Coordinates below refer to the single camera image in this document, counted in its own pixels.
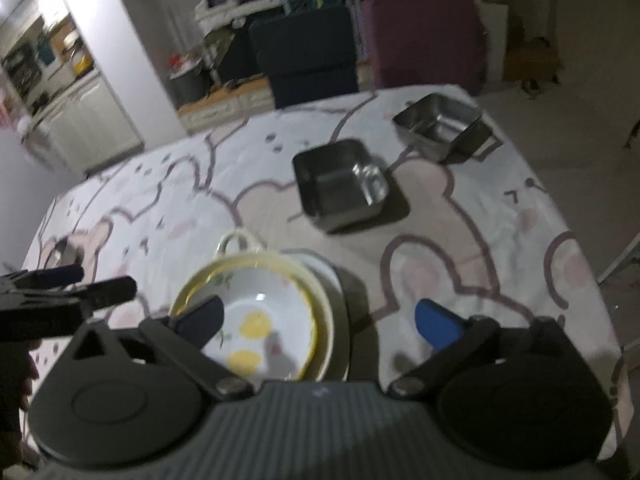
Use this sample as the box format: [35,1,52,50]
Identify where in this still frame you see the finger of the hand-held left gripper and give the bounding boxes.
[0,265,86,292]
[30,276,138,312]

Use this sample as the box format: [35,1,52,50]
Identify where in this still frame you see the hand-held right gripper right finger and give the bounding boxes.
[389,299,577,402]

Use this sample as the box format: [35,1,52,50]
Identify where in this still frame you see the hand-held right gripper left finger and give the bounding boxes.
[61,296,253,404]

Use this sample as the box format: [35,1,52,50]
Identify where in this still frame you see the lemon print bowl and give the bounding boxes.
[169,259,319,382]

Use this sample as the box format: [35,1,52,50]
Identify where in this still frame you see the white plate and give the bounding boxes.
[289,252,352,382]

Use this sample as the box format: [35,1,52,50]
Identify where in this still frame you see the cream bowl with handles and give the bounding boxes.
[215,229,337,382]

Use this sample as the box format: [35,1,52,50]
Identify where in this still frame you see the rectangular steel container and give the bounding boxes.
[292,138,392,234]

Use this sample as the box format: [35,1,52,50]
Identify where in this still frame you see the square steel container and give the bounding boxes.
[392,92,484,162]

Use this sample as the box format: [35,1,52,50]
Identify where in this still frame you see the person's left hand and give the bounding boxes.
[0,340,42,432]

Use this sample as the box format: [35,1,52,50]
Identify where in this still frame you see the white kitchen cabinet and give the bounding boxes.
[29,71,144,174]

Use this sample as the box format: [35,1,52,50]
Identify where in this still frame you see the low wood-top drawer cabinet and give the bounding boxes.
[177,77,276,134]

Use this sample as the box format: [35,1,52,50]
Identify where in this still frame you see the grey trash bin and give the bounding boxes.
[168,66,209,107]

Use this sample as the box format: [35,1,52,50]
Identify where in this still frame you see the electric fan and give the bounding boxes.
[202,29,237,69]

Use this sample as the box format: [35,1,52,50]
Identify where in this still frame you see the brown cardboard box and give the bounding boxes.
[504,36,562,94]

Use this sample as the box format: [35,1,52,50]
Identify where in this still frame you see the purple seat cube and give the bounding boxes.
[360,0,489,94]

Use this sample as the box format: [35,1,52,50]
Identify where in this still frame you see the dark blue seat cube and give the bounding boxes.
[248,6,360,109]

